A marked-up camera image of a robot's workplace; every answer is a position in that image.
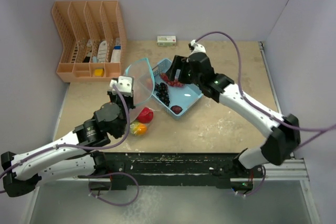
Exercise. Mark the small green white box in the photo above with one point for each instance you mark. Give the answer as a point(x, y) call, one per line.
point(166, 41)

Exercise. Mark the red grapes toy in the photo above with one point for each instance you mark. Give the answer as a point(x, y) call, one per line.
point(171, 83)

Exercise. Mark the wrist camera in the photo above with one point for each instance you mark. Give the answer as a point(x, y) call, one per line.
point(124, 84)
point(195, 47)

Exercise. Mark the clear zip top bag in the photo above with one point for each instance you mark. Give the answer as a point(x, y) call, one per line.
point(135, 112)

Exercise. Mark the red apple toy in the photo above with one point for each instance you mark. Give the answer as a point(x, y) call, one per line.
point(145, 116)

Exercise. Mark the white blue tube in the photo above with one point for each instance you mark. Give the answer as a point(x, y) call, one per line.
point(116, 52)

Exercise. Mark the black grapes toy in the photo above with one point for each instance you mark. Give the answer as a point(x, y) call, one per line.
point(161, 91)

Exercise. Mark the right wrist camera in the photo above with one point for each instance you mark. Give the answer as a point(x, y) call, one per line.
point(195, 47)

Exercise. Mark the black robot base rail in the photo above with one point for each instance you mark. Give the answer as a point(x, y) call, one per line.
point(173, 169)

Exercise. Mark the white patterned pouch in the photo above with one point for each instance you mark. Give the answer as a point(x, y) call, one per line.
point(100, 56)

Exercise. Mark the orange desk organizer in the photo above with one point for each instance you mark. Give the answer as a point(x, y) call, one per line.
point(94, 40)

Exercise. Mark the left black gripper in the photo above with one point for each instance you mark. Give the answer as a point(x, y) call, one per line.
point(113, 96)

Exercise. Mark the yellow sponge block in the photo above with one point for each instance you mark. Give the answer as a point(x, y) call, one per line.
point(98, 72)

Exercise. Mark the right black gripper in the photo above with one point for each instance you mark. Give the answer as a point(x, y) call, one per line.
point(181, 63)

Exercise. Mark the blue plastic basket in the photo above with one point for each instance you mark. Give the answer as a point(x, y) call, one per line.
point(184, 97)

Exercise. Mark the mango toy fruit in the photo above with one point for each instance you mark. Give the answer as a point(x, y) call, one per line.
point(134, 128)

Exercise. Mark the yellow lemon toy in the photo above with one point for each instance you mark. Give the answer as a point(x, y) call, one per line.
point(141, 129)

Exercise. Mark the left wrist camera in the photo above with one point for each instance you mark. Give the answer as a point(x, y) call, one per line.
point(124, 84)

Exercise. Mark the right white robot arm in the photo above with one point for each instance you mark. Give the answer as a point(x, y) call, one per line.
point(281, 139)

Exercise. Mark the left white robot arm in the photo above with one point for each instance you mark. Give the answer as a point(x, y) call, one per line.
point(23, 172)

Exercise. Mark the black white card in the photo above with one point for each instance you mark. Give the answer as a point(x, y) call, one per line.
point(88, 53)

